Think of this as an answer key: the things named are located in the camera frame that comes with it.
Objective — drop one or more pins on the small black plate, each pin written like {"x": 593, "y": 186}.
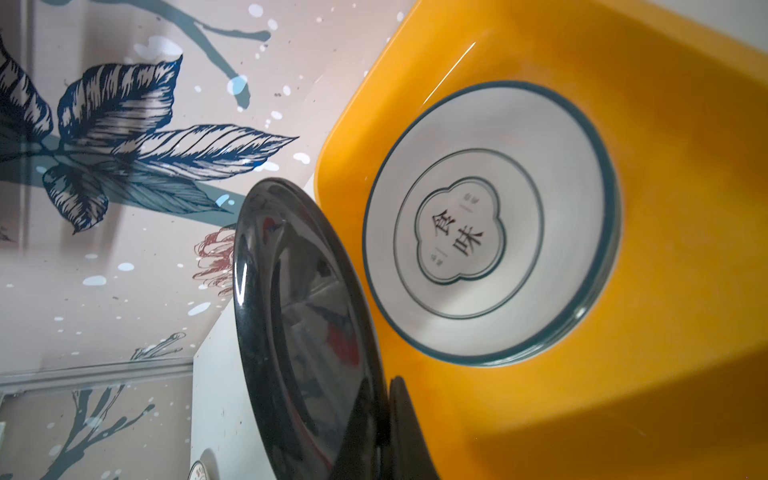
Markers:
{"x": 310, "y": 359}

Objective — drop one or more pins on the yellow plastic bin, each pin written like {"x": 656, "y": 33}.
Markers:
{"x": 666, "y": 378}

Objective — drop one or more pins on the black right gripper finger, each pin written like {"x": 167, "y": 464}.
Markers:
{"x": 410, "y": 457}

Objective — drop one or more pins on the white plate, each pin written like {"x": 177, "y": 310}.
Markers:
{"x": 493, "y": 225}

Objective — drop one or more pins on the orange sunburst plate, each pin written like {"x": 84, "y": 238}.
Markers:
{"x": 198, "y": 471}

